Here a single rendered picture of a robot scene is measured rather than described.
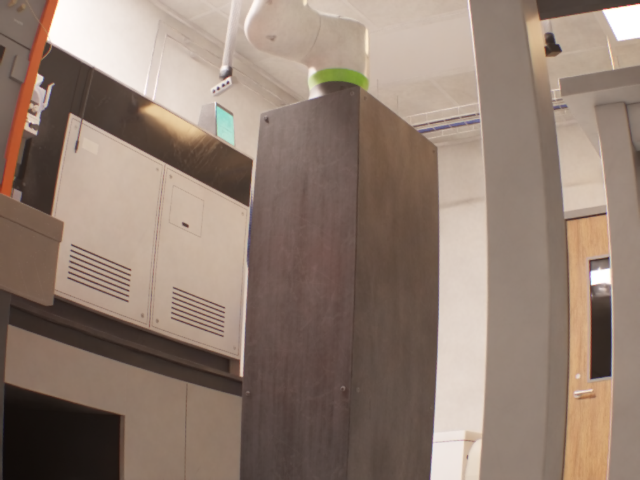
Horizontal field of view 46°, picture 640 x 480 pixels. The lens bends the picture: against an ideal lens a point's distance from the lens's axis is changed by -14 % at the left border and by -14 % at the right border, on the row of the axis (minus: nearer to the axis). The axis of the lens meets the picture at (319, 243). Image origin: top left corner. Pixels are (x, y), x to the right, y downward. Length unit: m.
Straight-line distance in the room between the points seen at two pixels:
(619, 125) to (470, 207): 4.45
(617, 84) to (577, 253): 4.11
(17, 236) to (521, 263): 0.71
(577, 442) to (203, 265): 3.04
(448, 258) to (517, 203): 4.89
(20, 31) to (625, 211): 0.93
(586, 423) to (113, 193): 3.42
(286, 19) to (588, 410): 3.63
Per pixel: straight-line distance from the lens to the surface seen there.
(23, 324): 1.88
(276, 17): 1.76
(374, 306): 1.56
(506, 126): 0.62
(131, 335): 2.23
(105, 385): 2.01
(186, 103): 4.36
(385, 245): 1.62
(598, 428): 4.91
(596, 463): 4.90
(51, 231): 1.14
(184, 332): 2.35
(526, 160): 0.60
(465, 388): 5.23
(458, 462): 4.46
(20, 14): 1.31
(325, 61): 1.80
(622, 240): 1.05
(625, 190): 1.07
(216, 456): 2.32
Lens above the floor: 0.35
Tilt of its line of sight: 18 degrees up
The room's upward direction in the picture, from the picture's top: 2 degrees clockwise
